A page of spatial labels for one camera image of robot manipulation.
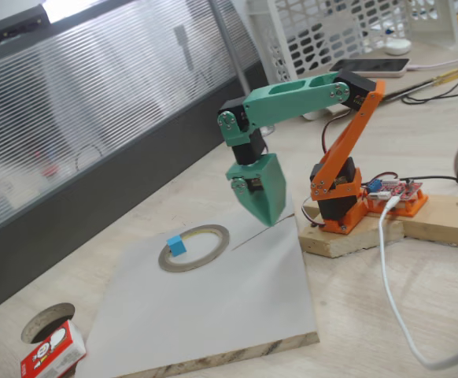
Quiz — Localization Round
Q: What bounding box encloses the blue cube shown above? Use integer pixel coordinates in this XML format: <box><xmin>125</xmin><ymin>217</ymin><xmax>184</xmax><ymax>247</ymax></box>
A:
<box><xmin>166</xmin><ymin>235</ymin><xmax>187</xmax><ymax>257</ymax></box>

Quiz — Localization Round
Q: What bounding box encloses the red tissue box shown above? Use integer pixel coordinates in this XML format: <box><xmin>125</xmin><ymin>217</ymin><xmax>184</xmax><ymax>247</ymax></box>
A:
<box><xmin>19</xmin><ymin>319</ymin><xmax>87</xmax><ymax>378</ymax></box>

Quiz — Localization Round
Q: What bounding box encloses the black depth camera sensor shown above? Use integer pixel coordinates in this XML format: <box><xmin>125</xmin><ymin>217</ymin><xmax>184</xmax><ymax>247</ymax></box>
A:
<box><xmin>0</xmin><ymin>4</ymin><xmax>50</xmax><ymax>43</ymax></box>

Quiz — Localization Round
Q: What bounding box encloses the wooden base block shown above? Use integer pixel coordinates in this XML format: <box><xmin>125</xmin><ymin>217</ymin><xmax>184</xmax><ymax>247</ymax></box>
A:
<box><xmin>298</xmin><ymin>204</ymin><xmax>406</xmax><ymax>259</ymax></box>

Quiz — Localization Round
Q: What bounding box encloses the white work board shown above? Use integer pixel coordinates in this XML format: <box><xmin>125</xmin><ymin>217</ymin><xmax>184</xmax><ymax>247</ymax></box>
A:
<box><xmin>73</xmin><ymin>195</ymin><xmax>319</xmax><ymax>378</ymax></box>

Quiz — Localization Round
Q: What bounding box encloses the red circuit board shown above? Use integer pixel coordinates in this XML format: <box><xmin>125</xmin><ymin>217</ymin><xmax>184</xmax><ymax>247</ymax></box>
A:
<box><xmin>364</xmin><ymin>176</ymin><xmax>425</xmax><ymax>206</ymax></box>

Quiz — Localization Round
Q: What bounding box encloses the white plastic basket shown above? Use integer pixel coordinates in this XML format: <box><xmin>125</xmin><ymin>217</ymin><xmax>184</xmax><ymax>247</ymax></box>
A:
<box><xmin>246</xmin><ymin>0</ymin><xmax>458</xmax><ymax>120</ymax></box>

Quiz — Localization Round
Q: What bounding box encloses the orange circuit board holder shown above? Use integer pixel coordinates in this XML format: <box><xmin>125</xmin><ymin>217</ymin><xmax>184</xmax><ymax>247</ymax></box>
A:
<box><xmin>364</xmin><ymin>187</ymin><xmax>429</xmax><ymax>218</ymax></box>

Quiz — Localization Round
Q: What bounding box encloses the glass desk partition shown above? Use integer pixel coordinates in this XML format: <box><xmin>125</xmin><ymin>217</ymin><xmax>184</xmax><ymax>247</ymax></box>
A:
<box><xmin>0</xmin><ymin>0</ymin><xmax>277</xmax><ymax>322</ymax></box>

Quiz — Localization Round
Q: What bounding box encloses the smartphone with pink case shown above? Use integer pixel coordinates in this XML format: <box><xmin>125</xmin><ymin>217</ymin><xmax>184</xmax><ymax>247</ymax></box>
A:
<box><xmin>328</xmin><ymin>57</ymin><xmax>410</xmax><ymax>79</ymax></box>

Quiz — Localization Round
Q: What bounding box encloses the wooden base plank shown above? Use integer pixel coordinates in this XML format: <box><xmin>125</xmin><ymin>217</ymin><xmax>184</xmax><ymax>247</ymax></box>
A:
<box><xmin>400</xmin><ymin>191</ymin><xmax>458</xmax><ymax>250</ymax></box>

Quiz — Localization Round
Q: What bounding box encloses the brown cardboard sheet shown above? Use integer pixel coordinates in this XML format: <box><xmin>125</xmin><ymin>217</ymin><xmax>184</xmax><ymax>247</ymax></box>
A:
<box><xmin>301</xmin><ymin>46</ymin><xmax>458</xmax><ymax>121</ymax></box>

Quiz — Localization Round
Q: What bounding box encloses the white earbud case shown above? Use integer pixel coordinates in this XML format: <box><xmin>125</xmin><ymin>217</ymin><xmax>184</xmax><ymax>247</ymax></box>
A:
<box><xmin>383</xmin><ymin>38</ymin><xmax>412</xmax><ymax>56</ymax></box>

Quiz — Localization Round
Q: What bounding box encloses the yellow screwdriver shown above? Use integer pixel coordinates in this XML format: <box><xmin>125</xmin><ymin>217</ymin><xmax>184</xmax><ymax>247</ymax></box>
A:
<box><xmin>431</xmin><ymin>69</ymin><xmax>458</xmax><ymax>86</ymax></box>

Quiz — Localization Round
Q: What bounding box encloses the grey ring of tape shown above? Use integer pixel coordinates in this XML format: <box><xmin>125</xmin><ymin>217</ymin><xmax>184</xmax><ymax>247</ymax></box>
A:
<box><xmin>157</xmin><ymin>224</ymin><xmax>231</xmax><ymax>273</ymax></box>

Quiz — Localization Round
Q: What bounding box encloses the white usb cable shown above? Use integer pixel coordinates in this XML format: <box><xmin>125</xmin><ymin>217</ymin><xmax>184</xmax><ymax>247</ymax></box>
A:
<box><xmin>378</xmin><ymin>196</ymin><xmax>458</xmax><ymax>371</ymax></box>

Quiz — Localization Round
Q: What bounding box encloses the pale phone charging cable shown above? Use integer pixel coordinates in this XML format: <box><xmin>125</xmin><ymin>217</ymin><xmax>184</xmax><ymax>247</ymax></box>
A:
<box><xmin>408</xmin><ymin>53</ymin><xmax>458</xmax><ymax>72</ymax></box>

